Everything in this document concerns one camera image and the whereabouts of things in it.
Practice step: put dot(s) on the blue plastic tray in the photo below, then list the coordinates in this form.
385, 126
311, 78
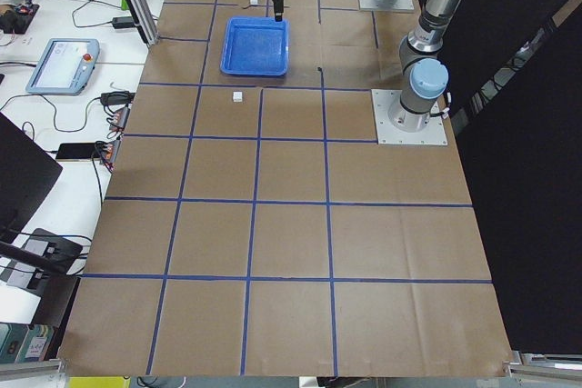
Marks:
255, 46

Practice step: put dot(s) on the black power adapter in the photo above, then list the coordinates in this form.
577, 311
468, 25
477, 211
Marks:
122, 22

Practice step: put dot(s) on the blue teach pendant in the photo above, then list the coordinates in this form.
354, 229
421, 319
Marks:
65, 67

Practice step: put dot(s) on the brown paper table cover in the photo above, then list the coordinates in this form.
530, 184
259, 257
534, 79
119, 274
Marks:
276, 236

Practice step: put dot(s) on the black smartphone on desk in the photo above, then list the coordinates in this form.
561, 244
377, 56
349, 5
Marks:
69, 152

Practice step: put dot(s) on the black monitor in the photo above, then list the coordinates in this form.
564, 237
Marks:
28, 174

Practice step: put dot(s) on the usb hub with cables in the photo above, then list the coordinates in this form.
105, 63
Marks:
118, 119

